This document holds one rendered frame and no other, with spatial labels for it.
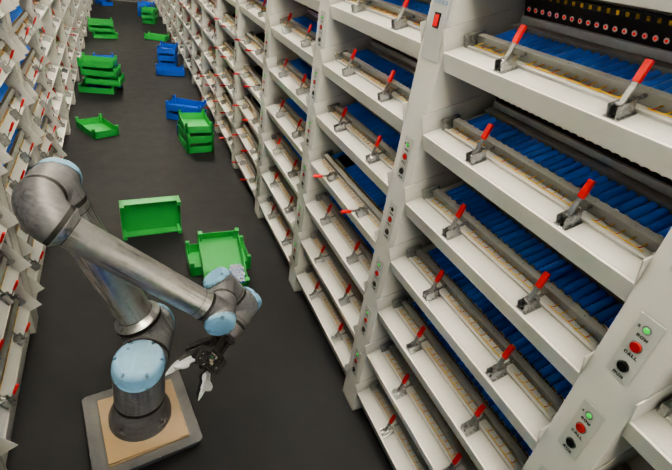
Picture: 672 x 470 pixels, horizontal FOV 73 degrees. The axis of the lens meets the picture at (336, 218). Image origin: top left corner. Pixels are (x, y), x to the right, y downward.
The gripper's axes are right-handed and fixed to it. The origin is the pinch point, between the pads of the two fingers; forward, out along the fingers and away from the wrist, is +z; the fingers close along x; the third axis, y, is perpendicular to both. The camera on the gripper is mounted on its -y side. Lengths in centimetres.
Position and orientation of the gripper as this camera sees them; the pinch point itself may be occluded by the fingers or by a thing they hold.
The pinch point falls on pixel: (180, 388)
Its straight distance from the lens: 157.1
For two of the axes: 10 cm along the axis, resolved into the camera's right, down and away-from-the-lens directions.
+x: 4.9, 7.1, 5.2
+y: 7.3, 0.0, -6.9
